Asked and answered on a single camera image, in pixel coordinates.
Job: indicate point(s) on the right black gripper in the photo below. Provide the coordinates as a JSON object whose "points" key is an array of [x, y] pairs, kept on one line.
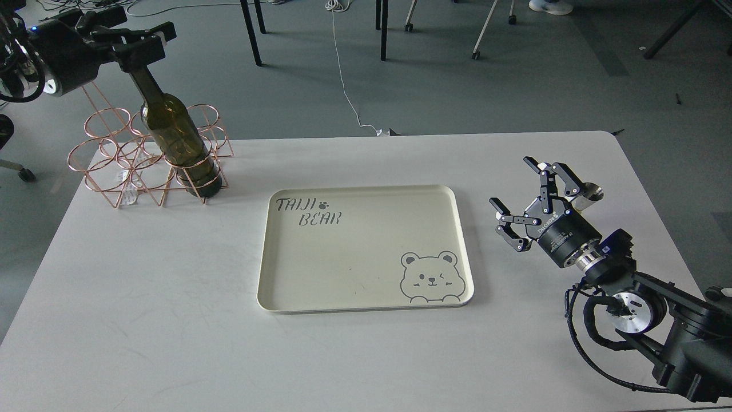
{"points": [[563, 232]]}

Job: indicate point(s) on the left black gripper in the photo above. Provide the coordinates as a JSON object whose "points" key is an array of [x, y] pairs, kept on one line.
{"points": [[70, 58]]}

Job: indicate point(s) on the steel jigger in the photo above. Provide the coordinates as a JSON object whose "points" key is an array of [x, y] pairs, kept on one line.
{"points": [[590, 195]]}

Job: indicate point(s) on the dark green wine bottle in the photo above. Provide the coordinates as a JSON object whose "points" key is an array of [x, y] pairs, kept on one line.
{"points": [[172, 129]]}

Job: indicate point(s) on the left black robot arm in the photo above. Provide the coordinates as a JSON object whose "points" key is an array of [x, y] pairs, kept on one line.
{"points": [[22, 75]]}

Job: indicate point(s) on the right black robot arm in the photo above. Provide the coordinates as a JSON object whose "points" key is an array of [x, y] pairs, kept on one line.
{"points": [[686, 339]]}

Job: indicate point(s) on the black table leg left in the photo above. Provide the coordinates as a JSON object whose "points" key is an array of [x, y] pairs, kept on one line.
{"points": [[249, 24]]}

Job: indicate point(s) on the black table leg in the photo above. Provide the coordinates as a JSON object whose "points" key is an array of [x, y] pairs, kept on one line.
{"points": [[381, 25], [249, 24]]}

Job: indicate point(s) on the chair caster at left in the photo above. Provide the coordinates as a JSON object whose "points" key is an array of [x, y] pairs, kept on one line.
{"points": [[25, 174]]}

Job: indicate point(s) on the dark furniture leg right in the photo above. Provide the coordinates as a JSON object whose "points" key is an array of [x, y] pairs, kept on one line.
{"points": [[673, 29]]}

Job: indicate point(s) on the white shoe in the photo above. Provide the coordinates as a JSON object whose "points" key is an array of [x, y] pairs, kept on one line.
{"points": [[557, 8]]}

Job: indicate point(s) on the cream bear tray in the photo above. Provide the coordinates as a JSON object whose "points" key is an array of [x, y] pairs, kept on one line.
{"points": [[363, 248]]}

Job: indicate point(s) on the white chair base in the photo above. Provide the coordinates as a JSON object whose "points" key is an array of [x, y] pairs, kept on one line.
{"points": [[479, 28]]}

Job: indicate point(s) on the black table leg right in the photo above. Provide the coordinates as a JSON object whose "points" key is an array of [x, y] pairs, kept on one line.
{"points": [[381, 25]]}

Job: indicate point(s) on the rose gold wire wine rack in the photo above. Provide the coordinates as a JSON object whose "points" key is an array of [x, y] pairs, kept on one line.
{"points": [[119, 159]]}

